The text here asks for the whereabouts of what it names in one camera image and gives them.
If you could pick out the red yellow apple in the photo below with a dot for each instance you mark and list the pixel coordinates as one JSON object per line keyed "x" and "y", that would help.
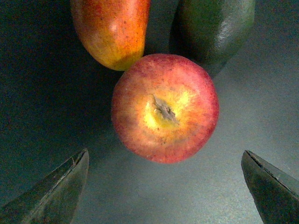
{"x": 164, "y": 108}

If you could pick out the red orange mango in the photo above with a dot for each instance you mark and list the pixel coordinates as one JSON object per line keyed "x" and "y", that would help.
{"x": 112, "y": 31}

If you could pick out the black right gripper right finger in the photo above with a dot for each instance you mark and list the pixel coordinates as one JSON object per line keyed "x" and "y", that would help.
{"x": 275, "y": 193}

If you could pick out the black near display tray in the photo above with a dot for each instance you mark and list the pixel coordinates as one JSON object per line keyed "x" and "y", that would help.
{"x": 55, "y": 100}

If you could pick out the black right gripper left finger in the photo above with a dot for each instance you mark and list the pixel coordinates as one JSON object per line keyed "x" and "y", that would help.
{"x": 54, "y": 199}

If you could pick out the dark green avocado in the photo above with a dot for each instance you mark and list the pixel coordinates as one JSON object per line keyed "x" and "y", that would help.
{"x": 210, "y": 32}

